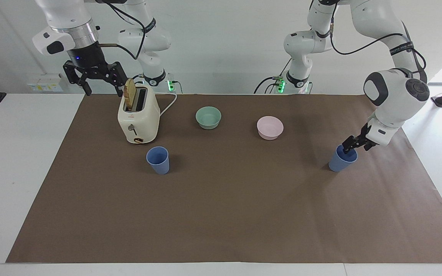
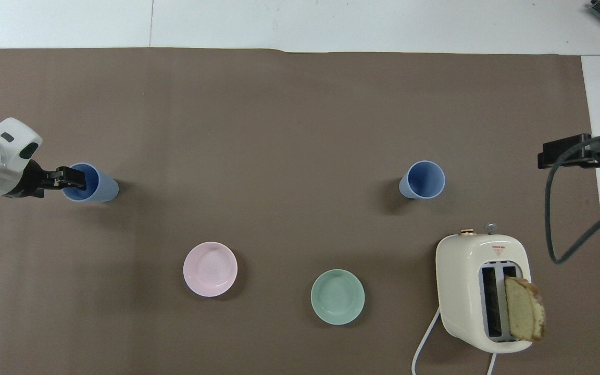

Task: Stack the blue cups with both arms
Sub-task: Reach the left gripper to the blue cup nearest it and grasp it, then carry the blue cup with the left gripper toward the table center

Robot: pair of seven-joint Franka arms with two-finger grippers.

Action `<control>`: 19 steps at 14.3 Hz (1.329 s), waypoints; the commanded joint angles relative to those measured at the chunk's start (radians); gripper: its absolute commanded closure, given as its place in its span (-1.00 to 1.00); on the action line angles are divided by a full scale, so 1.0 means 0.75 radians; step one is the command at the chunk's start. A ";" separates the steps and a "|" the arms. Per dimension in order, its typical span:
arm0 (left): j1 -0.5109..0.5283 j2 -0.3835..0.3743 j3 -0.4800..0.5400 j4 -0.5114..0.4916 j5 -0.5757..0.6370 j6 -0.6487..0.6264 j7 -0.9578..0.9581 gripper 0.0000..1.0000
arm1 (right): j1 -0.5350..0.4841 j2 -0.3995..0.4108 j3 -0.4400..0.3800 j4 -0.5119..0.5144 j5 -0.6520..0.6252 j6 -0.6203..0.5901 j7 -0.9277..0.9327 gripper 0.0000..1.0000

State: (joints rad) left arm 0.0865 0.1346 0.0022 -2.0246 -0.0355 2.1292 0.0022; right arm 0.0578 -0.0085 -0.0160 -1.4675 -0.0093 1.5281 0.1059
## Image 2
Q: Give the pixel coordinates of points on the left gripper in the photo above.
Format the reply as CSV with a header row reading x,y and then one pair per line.
x,y
29,182

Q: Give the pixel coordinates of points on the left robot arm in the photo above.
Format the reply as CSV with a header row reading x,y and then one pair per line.
x,y
3,151

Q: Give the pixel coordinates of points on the blue cup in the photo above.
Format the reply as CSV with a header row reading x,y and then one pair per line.
x,y
425,179
103,188

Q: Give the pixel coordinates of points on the bread slice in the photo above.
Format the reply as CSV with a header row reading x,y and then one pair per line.
x,y
524,310

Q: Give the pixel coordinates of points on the pink plate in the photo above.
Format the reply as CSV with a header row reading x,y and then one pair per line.
x,y
210,269

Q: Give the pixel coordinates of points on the cream toaster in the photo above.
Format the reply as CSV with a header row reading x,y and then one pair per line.
x,y
459,286

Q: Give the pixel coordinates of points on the green plate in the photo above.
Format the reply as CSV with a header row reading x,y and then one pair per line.
x,y
337,297

